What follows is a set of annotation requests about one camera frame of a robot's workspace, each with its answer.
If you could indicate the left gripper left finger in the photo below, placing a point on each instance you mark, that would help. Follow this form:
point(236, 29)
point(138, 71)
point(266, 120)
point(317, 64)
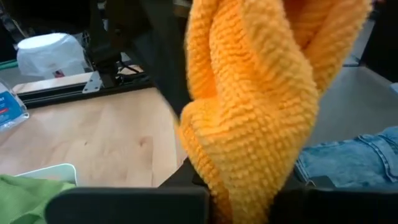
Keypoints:
point(183, 177)

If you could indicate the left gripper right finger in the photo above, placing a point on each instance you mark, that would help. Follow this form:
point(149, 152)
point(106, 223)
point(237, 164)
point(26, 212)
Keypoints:
point(321, 182)

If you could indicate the orange microfiber towel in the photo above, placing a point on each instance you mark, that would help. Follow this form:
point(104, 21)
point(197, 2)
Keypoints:
point(248, 109)

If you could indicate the green microfiber towel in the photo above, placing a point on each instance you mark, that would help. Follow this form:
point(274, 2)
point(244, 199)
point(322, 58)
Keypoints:
point(21, 199)

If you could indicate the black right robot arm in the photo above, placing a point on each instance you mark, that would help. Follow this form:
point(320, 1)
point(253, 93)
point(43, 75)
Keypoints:
point(161, 62)

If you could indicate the person's leg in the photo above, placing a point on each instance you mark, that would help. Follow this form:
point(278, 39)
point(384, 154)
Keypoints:
point(348, 158)

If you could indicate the white plastic bin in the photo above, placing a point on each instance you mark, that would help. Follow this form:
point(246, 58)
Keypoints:
point(59, 172)

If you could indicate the white plastic bag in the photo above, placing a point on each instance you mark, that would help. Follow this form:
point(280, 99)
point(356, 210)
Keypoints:
point(49, 53)

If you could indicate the glass cleaner spray bottle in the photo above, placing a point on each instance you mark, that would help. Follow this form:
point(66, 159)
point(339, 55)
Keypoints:
point(11, 109)

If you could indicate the silver corner bracket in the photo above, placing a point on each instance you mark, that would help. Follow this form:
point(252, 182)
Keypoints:
point(92, 82)

